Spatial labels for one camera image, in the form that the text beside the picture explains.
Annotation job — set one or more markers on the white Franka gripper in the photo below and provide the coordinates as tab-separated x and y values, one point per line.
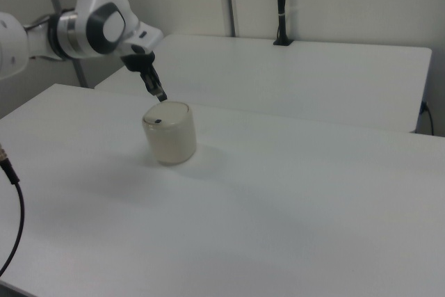
146	38

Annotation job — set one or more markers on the beige round trash bin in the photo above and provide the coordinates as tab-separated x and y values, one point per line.
170	144

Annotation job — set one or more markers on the black camera stand with clamp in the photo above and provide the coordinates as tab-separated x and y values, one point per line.
281	5

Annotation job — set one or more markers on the white side table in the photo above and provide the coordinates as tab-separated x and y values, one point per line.
313	78

